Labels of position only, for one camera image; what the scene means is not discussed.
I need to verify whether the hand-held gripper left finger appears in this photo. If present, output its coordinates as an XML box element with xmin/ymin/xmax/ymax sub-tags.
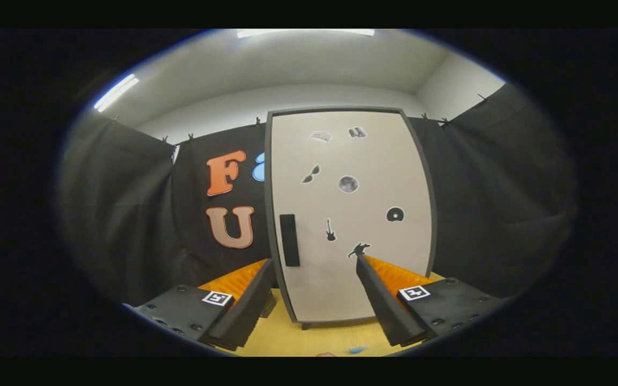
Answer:
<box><xmin>123</xmin><ymin>258</ymin><xmax>278</xmax><ymax>352</ymax></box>

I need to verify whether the white cabinet door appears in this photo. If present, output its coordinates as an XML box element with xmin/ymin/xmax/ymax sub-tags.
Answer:
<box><xmin>269</xmin><ymin>110</ymin><xmax>433</xmax><ymax>322</ymax></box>

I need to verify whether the black backdrop cloth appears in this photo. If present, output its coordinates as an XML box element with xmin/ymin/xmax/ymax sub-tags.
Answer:
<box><xmin>57</xmin><ymin>83</ymin><xmax>578</xmax><ymax>309</ymax></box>

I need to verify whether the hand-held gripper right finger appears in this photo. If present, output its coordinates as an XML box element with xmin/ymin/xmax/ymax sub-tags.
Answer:
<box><xmin>355</xmin><ymin>253</ymin><xmax>504</xmax><ymax>347</ymax></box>

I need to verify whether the ceiling light panel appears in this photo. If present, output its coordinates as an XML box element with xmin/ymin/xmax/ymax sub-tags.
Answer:
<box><xmin>237</xmin><ymin>29</ymin><xmax>375</xmax><ymax>39</ymax></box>
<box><xmin>93</xmin><ymin>74</ymin><xmax>139</xmax><ymax>112</ymax></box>

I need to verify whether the grey cabinet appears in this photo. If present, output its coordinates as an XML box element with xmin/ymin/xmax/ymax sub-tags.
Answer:
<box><xmin>264</xmin><ymin>106</ymin><xmax>439</xmax><ymax>330</ymax></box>

